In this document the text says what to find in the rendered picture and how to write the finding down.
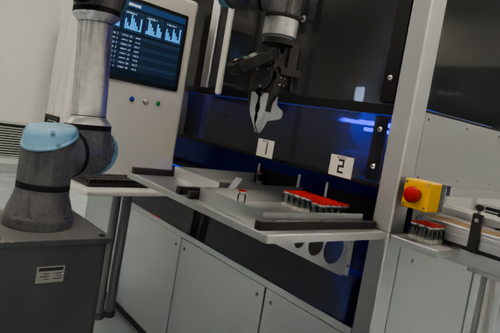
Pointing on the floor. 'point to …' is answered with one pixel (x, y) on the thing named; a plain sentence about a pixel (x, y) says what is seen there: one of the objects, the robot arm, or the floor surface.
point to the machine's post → (403, 141)
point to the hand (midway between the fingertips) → (256, 126)
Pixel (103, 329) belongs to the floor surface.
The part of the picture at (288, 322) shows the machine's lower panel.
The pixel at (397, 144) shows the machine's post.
